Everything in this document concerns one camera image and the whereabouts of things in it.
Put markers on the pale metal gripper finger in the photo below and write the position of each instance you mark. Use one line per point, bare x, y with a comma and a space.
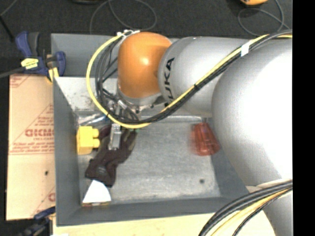
114, 139

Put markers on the dark brown cloth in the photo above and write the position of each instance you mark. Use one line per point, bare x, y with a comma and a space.
108, 161

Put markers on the clear plastic wrapper blue print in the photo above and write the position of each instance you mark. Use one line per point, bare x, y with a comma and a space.
91, 120

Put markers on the yellow toy brick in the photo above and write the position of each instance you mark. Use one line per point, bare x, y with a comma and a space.
86, 139

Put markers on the grey metal bin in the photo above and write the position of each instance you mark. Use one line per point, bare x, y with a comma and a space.
162, 161

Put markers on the white paper cone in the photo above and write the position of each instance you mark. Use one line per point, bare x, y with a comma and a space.
97, 193

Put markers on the brown cardboard board red print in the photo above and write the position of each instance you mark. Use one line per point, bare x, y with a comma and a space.
29, 122

